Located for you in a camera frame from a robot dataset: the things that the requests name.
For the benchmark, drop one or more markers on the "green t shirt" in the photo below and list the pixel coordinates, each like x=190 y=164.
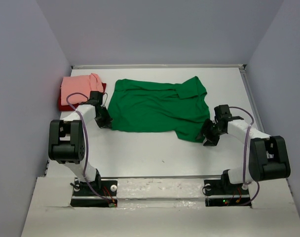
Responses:
x=141 y=106

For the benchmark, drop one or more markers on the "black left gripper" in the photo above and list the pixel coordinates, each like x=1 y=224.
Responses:
x=106 y=123

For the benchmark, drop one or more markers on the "dark red t shirt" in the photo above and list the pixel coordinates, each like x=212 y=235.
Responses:
x=65 y=108

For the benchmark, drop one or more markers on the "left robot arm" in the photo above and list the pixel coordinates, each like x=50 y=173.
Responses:
x=68 y=137

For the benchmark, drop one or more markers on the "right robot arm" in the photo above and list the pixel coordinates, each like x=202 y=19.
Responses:
x=265 y=157

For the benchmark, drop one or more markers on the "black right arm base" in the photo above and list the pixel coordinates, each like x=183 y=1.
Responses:
x=218 y=195

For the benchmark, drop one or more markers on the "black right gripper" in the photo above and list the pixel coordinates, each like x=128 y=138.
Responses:
x=211 y=140

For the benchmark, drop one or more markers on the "pink t shirt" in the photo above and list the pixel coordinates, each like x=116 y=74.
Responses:
x=83 y=84

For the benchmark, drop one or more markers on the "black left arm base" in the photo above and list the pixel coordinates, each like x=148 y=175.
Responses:
x=105 y=197

